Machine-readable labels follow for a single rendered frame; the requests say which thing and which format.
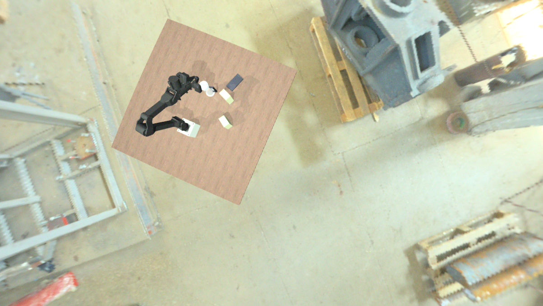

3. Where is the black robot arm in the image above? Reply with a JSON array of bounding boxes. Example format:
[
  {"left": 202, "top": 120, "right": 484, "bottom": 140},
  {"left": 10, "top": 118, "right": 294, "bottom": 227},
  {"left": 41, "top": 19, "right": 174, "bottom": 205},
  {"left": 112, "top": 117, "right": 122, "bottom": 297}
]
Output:
[{"left": 135, "top": 72, "right": 191, "bottom": 137}]

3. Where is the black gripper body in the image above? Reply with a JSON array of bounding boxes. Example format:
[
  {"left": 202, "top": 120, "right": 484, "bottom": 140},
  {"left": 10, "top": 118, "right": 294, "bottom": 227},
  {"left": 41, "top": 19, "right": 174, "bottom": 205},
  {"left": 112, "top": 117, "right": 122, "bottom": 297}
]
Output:
[{"left": 181, "top": 82, "right": 202, "bottom": 93}]

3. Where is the glass french press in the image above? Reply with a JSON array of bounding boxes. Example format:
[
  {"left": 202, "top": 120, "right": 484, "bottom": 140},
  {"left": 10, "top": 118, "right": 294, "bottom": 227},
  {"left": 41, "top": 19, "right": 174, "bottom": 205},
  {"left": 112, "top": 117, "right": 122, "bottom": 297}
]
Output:
[{"left": 194, "top": 76, "right": 217, "bottom": 97}]

